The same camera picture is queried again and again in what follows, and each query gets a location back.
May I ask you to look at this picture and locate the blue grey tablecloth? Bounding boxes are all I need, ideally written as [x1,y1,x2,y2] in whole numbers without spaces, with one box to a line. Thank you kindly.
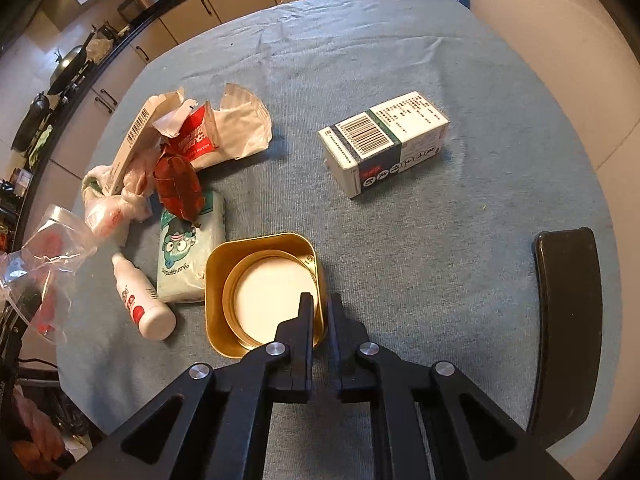
[56,0,626,480]

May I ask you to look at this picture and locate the black kitchen counter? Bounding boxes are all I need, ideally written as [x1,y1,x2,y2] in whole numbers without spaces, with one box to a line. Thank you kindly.
[0,0,296,256]

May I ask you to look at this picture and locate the green leafy vegetables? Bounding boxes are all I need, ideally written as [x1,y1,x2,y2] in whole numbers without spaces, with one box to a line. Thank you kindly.
[30,125,53,161]

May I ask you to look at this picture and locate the white medicine box with barcode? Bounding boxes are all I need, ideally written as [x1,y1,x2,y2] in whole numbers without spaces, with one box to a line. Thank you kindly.
[318,91,451,199]

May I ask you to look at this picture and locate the black chair back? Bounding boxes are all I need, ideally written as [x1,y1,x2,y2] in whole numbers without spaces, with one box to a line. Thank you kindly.
[527,227,603,448]

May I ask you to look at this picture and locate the small white bottle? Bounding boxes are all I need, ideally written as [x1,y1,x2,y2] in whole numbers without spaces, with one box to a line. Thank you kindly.
[111,252,177,342]

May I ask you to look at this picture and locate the square gold tin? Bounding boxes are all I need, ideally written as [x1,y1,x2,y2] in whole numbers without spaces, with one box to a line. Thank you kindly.
[204,232,328,359]

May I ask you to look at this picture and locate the pink white plastic bag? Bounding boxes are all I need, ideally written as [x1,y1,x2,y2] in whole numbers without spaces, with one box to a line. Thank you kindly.
[85,152,161,248]

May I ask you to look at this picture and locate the wok with lid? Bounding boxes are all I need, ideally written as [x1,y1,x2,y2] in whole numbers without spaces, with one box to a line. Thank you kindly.
[47,45,93,96]

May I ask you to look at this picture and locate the crumpled plastic bag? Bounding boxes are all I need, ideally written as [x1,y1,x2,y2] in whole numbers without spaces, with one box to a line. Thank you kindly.
[87,35,113,63]

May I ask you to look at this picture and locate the dark red crumpled wrapper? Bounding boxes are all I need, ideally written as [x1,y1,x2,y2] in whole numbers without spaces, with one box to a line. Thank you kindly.
[152,152,206,223]

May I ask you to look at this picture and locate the round white-topped gold lid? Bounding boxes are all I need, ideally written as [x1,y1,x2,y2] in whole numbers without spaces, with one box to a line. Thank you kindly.
[222,250,318,351]

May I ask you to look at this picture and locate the black frying pan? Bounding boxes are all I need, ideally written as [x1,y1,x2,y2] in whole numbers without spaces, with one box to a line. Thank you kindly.
[10,92,53,153]

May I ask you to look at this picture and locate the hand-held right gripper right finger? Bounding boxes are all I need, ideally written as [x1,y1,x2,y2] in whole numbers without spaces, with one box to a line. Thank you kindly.
[327,292,576,480]

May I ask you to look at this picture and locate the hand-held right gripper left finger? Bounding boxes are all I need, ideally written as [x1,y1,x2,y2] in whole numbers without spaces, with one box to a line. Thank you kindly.
[60,292,316,480]

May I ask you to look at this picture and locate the flat white carton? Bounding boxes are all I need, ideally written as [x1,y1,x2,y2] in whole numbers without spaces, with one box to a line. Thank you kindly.
[107,87,186,196]

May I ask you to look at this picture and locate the cartoon printed tissue pack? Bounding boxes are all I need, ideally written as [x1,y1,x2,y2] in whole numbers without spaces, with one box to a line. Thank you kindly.
[156,190,226,304]

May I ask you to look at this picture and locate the red and white packet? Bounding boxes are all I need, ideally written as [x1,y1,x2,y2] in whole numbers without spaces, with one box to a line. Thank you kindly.
[167,105,221,168]

